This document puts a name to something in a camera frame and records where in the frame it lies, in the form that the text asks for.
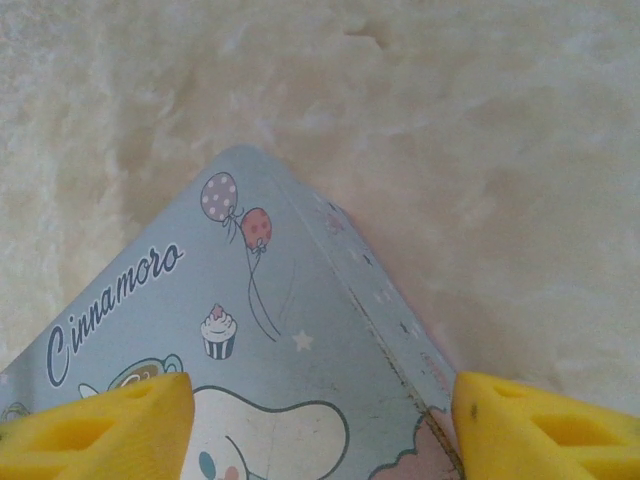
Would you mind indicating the blue cartoon tin box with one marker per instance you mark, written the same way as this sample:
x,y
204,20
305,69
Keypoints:
x,y
280,280

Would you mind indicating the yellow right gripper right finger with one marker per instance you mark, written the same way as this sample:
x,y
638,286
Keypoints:
x,y
540,440

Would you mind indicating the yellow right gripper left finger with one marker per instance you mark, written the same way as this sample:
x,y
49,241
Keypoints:
x,y
100,435

